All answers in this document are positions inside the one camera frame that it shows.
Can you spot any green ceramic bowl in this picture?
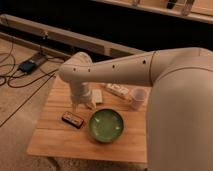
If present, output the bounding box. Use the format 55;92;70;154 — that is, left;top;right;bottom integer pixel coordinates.
88;109;124;143

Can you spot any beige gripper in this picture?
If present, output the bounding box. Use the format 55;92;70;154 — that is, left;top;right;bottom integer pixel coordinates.
70;83;96;113

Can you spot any white sponge block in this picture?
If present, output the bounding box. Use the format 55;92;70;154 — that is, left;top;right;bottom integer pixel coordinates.
92;89;103;104

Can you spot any small wooden table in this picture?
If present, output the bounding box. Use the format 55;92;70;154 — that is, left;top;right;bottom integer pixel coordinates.
27;77;147;163

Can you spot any black floor cable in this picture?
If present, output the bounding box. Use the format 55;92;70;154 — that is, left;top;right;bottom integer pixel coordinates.
0;39;68;128

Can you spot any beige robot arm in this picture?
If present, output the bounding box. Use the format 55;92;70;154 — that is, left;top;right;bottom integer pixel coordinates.
59;47;213;171

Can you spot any long wooden beam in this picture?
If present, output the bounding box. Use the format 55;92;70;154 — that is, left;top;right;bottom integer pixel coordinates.
0;14;143;57

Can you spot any dark rectangular snack box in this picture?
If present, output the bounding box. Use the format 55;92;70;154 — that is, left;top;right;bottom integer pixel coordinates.
62;111;84;129

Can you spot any translucent plastic cup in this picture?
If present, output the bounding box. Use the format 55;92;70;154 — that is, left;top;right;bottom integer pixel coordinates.
130;88;147;110

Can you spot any black power adapter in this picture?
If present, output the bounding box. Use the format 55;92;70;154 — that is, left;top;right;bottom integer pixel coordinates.
18;60;36;74

